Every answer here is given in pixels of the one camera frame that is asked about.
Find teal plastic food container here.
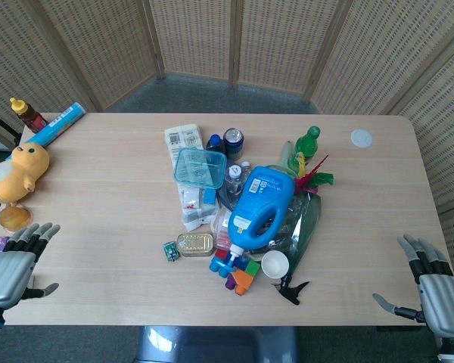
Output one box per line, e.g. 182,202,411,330
173,147,228,190

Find honey bottle yellow cap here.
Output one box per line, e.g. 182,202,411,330
9,97,49,133

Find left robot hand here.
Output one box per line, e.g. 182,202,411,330
0,222,61,305

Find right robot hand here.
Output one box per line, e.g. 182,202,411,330
372,234,454,340

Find blue detergent jug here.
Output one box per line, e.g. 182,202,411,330
208,165,297,277

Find colourful feather shuttlecock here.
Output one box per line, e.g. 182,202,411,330
291,152,334,194

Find dark blue drink can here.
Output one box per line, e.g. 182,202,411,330
222,127,245,160

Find yellow duck plush toy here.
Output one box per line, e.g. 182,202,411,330
0,142,51,205

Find clear water bottle white cap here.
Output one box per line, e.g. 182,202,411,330
224,164,247,197

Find gold sardine tin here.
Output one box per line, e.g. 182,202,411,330
176,231,215,259

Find cream packaged noodle bag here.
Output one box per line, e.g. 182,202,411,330
163,125,206,178

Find colourful building blocks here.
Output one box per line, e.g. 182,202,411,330
213,248,261,296

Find green spray bottle black trigger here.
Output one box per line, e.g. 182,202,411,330
270,193,322,306

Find white paper cup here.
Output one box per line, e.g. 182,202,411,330
260,250,290,279

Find woven folding screen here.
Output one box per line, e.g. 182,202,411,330
0,0,454,288

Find pale green brush handle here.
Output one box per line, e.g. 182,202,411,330
274,140,300,178

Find dark blue ink bottle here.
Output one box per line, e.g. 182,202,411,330
205,133,225,153

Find clear plastic stationery bag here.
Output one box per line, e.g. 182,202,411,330
176,183,223,233

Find green soda bottle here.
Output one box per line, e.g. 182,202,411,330
291,126,322,171

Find round white table grommet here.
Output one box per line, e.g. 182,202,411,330
350,128,374,148

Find small green cube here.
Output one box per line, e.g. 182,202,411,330
163,240,180,262

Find light blue cling film roll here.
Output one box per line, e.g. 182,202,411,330
29,104,86,149

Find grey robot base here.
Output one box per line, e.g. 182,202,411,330
135,325,300,363

